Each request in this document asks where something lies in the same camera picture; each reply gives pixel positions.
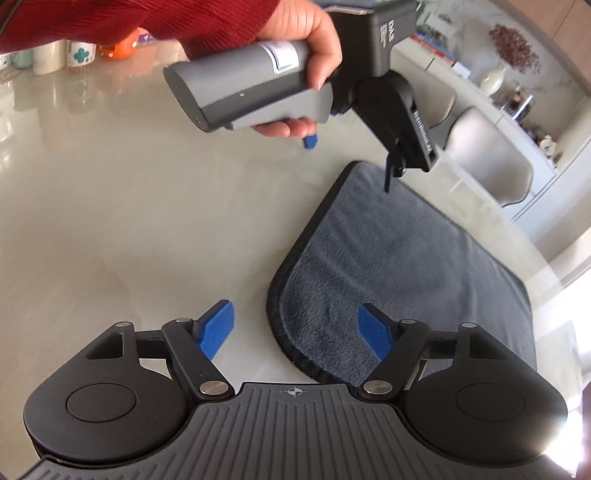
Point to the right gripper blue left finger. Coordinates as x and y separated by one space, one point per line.
192 345

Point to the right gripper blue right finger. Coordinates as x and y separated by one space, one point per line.
398 345

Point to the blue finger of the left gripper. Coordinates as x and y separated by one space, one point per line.
394 169
310 141

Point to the grey and blue towel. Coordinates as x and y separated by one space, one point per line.
386 246

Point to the red sleeved left forearm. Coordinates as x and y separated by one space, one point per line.
201 27

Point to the person's left hand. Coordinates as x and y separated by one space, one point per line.
300 20

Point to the beige chair near sideboard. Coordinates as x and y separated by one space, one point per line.
483 151

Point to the white sideboard cabinet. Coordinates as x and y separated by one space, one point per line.
557 206

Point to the white ceramic vase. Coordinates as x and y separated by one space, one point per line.
493 80

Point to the orange round object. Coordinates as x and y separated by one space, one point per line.
121 50

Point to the white alarm clock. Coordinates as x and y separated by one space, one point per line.
548 146

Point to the dried red flowers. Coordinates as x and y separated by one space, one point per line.
513 48

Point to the white mug green clover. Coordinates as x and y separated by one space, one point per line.
80 54

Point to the plain white mug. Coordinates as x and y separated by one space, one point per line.
49 58

